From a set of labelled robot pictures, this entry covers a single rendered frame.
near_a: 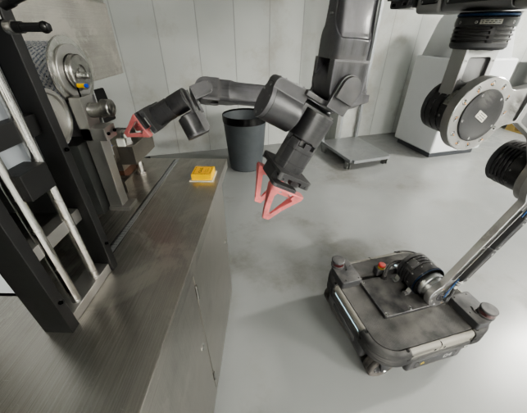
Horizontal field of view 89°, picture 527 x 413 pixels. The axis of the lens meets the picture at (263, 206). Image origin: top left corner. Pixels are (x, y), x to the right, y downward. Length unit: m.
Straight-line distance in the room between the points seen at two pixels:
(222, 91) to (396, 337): 1.18
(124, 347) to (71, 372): 0.07
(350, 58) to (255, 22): 3.13
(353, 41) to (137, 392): 0.58
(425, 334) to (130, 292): 1.21
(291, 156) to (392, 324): 1.10
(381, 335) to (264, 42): 3.13
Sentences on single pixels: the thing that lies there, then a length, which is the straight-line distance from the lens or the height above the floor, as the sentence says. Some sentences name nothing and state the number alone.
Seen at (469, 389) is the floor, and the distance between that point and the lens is 1.70.
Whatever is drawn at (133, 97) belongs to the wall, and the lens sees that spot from 3.56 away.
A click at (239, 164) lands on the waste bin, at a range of 3.00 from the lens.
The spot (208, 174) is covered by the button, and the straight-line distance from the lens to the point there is 0.93.
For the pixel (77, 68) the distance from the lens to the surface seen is 0.81.
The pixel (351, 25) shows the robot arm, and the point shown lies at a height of 1.34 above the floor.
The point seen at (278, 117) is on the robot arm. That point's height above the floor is 1.22.
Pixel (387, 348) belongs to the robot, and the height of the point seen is 0.24.
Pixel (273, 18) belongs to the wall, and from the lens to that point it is 3.61.
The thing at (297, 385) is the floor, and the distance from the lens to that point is 1.45.
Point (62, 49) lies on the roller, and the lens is 0.81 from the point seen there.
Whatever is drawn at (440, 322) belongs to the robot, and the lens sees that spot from 1.53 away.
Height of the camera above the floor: 1.33
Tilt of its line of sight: 33 degrees down
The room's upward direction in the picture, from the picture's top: straight up
